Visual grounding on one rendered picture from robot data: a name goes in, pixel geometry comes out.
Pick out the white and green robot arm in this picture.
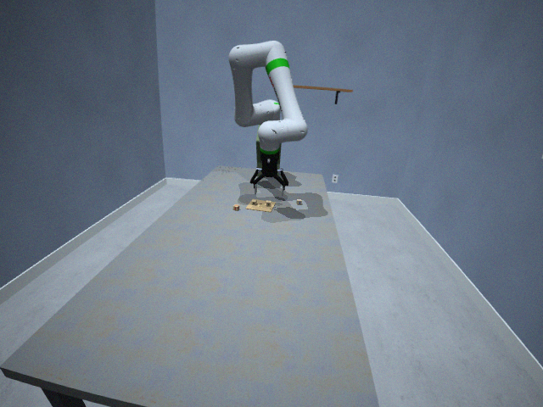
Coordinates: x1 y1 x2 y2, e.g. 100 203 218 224
229 41 308 164

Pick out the tan square mat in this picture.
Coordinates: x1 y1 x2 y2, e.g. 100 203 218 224
246 199 276 212

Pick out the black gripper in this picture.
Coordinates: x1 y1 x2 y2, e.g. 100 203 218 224
250 162 288 196

